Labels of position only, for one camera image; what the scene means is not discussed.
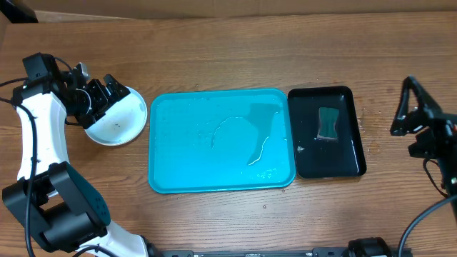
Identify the teal plastic tray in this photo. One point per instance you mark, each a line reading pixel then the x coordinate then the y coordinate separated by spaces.
pixel 229 140

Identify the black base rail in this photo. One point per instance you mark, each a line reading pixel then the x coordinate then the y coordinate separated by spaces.
pixel 250 254

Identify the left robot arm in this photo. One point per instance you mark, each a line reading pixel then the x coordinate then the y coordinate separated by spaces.
pixel 58 208

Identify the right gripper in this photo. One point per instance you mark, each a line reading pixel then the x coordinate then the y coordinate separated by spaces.
pixel 418 119

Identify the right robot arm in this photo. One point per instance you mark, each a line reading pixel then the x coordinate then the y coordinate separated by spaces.
pixel 442 174

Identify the black rectangular water tray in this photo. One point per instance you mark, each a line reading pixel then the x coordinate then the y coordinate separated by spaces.
pixel 316 158

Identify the green scrubbing sponge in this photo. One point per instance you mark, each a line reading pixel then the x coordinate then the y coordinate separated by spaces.
pixel 328 118

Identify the black corner object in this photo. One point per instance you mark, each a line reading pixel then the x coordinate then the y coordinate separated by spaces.
pixel 17 12

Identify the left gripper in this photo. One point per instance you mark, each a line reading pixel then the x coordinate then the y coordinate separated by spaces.
pixel 96 86

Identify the light blue plate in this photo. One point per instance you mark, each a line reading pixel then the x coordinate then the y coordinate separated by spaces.
pixel 122 122

